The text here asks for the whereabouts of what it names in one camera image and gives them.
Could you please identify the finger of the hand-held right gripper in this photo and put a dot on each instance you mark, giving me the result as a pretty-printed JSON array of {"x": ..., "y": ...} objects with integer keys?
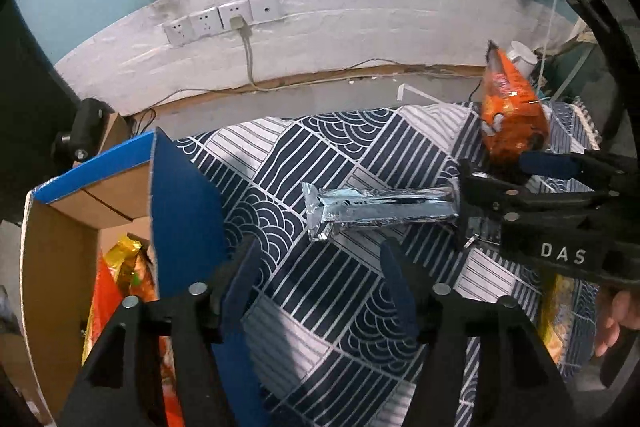
[
  {"x": 545, "y": 164},
  {"x": 480, "y": 192}
]

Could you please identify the large orange snack bag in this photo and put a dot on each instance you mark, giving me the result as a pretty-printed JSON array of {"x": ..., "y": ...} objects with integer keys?
[{"x": 510, "y": 112}]

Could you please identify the long orange biscuit packet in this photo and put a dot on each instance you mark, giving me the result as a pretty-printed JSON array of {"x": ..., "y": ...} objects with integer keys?
[{"x": 565, "y": 312}]

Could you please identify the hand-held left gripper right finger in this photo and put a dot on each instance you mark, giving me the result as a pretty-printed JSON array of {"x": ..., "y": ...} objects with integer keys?
[{"x": 400, "y": 292}]

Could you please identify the white cup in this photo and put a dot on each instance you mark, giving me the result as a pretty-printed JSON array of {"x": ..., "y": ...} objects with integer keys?
[{"x": 522, "y": 57}]

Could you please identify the orange peanut snack bag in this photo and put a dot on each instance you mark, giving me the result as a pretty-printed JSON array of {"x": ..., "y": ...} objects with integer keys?
[{"x": 100, "y": 307}]

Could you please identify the silver foil snack packet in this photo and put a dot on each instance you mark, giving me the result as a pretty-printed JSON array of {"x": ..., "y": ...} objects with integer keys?
[{"x": 375, "y": 207}]

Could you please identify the white wall socket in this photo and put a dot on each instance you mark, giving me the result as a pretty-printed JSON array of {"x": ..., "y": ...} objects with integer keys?
[
  {"x": 232, "y": 13},
  {"x": 265, "y": 7},
  {"x": 205, "y": 23},
  {"x": 179, "y": 32}
]

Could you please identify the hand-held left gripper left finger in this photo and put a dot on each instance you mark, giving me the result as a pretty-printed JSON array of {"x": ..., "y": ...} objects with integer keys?
[{"x": 240, "y": 302}]

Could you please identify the white plastic strip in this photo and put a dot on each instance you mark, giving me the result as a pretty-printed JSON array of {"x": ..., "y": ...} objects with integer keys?
[{"x": 415, "y": 92}]

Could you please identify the blue cardboard box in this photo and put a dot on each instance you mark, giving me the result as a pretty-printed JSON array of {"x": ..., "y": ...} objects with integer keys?
[{"x": 185, "y": 207}]

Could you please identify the blue patterned tablecloth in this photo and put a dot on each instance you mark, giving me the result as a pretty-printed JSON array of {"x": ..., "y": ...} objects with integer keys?
[{"x": 325, "y": 147}]

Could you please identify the person's right hand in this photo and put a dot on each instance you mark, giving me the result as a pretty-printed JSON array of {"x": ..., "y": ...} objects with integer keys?
[{"x": 612, "y": 317}]

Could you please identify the black hanging cloth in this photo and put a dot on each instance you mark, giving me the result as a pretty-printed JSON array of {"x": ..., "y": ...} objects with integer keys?
[{"x": 30, "y": 107}]

